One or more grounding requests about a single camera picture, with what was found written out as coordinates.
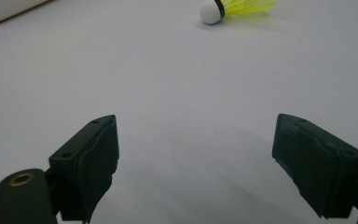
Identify white plastic bin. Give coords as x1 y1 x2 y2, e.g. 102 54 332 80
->
0 0 50 28

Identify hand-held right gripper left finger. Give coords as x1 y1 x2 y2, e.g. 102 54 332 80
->
48 114 120 224

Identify yellow shuttlecock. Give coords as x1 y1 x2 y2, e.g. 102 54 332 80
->
200 0 277 25

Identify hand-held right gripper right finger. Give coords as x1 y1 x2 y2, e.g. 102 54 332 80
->
271 113 358 219

